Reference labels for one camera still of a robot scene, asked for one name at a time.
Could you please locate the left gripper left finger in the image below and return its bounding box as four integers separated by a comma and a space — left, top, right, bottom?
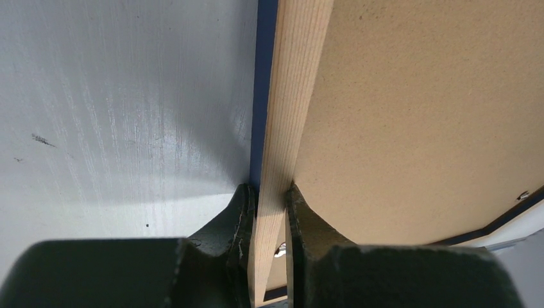
1, 184, 256, 307

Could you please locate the wooden picture frame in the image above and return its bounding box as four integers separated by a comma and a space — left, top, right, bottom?
250, 1, 543, 306

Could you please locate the aluminium rail beam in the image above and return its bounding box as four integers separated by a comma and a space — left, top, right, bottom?
458, 236, 529, 251

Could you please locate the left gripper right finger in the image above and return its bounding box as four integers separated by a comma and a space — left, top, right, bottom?
285, 185, 523, 307

